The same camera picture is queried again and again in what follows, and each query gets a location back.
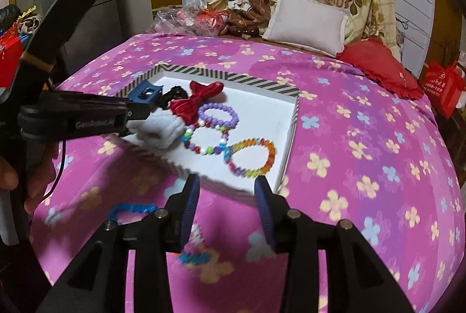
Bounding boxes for light blue fluffy scrunchie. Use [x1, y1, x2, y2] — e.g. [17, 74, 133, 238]
[126, 111, 188, 150]

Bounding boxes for black cable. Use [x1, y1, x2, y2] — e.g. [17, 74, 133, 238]
[45, 139, 67, 199]

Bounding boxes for pink floral bedsheet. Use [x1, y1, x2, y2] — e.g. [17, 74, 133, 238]
[31, 31, 466, 313]

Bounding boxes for purple bead bracelet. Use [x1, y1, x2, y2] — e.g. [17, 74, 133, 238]
[198, 102, 240, 132]

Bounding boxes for white pillow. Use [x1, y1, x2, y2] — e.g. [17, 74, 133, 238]
[262, 0, 349, 57]

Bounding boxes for black bag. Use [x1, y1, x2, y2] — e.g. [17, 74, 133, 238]
[0, 5, 22, 26]

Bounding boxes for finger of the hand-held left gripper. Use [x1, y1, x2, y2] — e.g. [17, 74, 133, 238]
[105, 95, 146, 110]
[124, 104, 155, 127]

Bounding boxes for striped cardboard box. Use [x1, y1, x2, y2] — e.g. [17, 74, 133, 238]
[116, 63, 301, 208]

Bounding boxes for clear plastic bags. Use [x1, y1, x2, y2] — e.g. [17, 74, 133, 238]
[151, 0, 230, 39]

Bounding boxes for rainbow crystal bead bracelet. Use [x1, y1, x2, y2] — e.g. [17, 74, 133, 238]
[224, 138, 277, 178]

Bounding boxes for person's left hand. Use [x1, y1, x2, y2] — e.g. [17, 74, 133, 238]
[0, 147, 61, 213]

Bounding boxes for multicolour bead bracelet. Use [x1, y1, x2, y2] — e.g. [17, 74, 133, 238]
[181, 120, 231, 156]

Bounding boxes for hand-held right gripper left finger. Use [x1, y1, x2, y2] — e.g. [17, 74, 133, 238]
[36, 174, 202, 313]

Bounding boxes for red satin bow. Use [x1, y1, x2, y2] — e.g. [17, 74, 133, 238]
[169, 81, 223, 125]

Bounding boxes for red ruffled cushion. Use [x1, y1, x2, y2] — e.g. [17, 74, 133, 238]
[337, 38, 425, 100]

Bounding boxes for blue bracelet with white charm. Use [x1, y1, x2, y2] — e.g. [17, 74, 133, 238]
[178, 224, 213, 266]

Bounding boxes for blue hair claw clip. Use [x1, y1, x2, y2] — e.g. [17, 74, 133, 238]
[127, 80, 163, 117]

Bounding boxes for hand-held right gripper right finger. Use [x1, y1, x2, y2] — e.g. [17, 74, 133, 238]
[254, 176, 416, 313]

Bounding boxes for red shopping bag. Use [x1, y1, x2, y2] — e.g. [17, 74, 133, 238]
[422, 60, 466, 119]

